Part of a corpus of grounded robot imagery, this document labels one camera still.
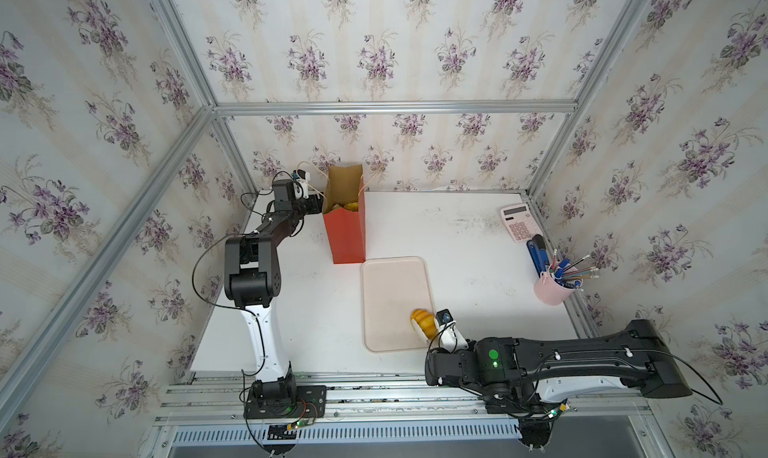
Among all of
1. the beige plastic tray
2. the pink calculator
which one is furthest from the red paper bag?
the pink calculator

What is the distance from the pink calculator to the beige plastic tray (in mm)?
372

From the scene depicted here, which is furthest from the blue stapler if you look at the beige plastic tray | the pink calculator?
the beige plastic tray

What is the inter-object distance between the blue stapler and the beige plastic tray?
1.25 ft

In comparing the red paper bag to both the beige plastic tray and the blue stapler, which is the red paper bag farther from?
the blue stapler

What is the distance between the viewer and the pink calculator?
108 centimetres

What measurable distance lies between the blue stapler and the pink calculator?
1.2 inches

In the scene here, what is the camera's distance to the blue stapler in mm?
985

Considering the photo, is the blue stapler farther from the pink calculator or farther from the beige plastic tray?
the beige plastic tray

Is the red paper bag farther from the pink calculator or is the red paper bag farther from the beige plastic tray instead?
the pink calculator

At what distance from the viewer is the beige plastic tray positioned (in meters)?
0.85

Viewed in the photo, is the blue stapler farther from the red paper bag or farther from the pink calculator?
the red paper bag
